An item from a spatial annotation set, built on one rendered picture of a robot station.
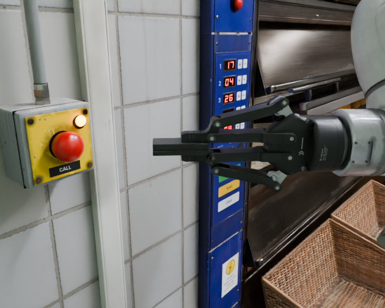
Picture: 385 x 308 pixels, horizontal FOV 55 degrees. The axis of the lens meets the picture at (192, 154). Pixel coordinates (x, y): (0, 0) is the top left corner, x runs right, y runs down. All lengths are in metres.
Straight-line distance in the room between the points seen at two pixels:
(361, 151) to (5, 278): 0.52
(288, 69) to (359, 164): 0.65
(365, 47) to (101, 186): 0.46
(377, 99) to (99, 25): 0.41
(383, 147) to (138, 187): 0.43
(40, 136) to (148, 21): 0.30
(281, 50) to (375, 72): 0.56
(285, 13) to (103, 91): 0.65
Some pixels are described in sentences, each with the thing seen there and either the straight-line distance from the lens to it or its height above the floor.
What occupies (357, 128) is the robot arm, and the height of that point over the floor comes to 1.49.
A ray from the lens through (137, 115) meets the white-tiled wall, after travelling 0.68.
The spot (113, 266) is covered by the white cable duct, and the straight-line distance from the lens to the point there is 0.72.
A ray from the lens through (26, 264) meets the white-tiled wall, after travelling 0.63.
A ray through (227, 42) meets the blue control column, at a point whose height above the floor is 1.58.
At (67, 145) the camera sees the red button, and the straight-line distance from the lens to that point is 0.48.
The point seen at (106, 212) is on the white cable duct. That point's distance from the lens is 0.66.
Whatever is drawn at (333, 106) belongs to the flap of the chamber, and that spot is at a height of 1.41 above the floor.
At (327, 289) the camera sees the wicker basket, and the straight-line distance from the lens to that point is 1.71.
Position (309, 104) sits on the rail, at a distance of 0.95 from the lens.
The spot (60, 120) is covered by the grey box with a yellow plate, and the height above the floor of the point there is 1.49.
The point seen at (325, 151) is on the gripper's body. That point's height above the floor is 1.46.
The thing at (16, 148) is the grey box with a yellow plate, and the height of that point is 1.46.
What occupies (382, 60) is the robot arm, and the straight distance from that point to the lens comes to 0.58.
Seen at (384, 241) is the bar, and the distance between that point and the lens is 0.94.
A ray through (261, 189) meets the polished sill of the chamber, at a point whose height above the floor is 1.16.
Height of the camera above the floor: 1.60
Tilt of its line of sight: 18 degrees down
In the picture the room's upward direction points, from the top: straight up
